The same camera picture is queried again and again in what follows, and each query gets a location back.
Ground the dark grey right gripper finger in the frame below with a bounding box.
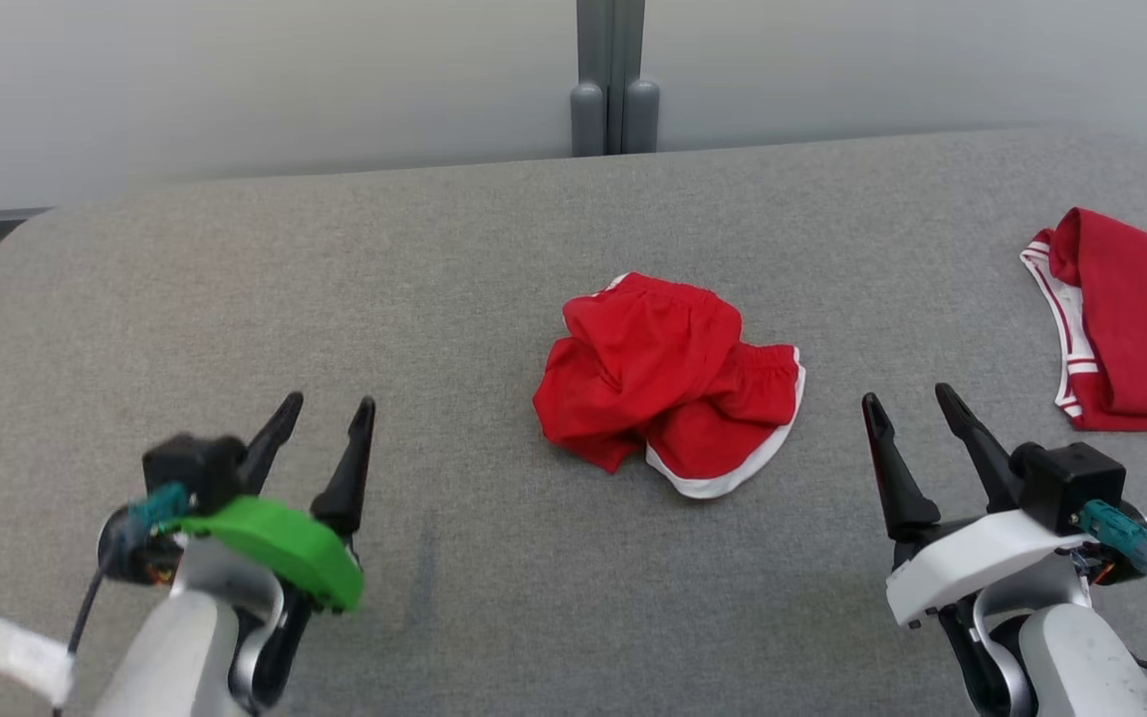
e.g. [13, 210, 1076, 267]
[935, 382, 1024, 515]
[860, 392, 942, 545]

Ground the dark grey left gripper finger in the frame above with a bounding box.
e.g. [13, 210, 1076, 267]
[310, 396, 377, 540]
[239, 391, 305, 496]

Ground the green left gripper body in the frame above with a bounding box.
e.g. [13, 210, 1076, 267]
[101, 496, 365, 613]

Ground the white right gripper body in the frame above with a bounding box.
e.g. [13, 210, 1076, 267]
[885, 511, 1097, 630]

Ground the red basketball jersey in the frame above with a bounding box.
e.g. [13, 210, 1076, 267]
[1020, 207, 1147, 433]

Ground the red shorts white trim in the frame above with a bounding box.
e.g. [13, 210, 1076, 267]
[532, 272, 807, 500]

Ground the teal cable connector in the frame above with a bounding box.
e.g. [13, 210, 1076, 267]
[125, 483, 188, 531]
[1077, 500, 1147, 578]

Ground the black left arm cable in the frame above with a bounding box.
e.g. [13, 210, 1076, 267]
[52, 553, 116, 717]

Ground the grey wall post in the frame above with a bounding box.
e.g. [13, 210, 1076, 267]
[570, 0, 662, 158]

